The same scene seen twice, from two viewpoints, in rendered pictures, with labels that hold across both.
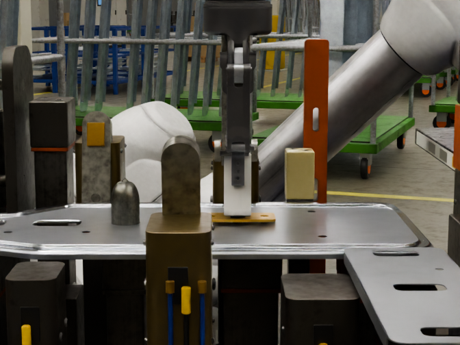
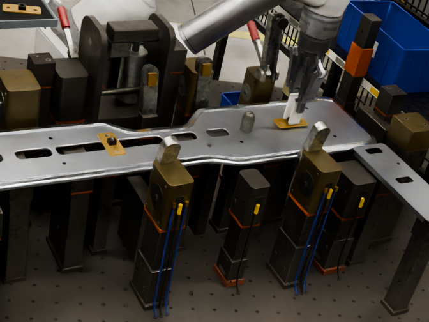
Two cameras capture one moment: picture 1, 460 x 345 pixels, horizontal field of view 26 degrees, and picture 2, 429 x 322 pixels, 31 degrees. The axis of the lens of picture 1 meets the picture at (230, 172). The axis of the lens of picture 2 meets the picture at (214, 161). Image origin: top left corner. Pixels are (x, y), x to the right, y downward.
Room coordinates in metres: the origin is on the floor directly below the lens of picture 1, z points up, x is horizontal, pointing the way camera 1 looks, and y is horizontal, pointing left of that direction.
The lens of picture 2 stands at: (-0.19, 1.06, 1.94)
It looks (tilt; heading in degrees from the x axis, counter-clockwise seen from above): 33 degrees down; 326
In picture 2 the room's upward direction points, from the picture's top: 13 degrees clockwise
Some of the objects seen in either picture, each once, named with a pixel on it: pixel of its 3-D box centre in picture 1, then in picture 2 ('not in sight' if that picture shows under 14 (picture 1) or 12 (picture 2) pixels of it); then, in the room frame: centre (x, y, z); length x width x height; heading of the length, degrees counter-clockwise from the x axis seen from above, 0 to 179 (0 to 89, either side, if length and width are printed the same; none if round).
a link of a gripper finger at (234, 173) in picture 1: (237, 163); (304, 105); (1.07, -0.01, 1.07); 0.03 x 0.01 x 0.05; 0
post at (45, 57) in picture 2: not in sight; (36, 132); (1.31, 0.55, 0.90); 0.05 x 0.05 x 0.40; 0
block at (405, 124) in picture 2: not in sight; (392, 180); (0.97, -0.28, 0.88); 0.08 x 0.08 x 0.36; 0
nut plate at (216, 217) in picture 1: (237, 213); (291, 120); (1.10, -0.01, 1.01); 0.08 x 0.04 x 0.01; 90
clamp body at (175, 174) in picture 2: not in sight; (163, 241); (0.91, 0.40, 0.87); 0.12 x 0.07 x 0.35; 0
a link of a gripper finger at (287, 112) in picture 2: not in sight; (292, 106); (1.11, -0.01, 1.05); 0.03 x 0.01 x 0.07; 90
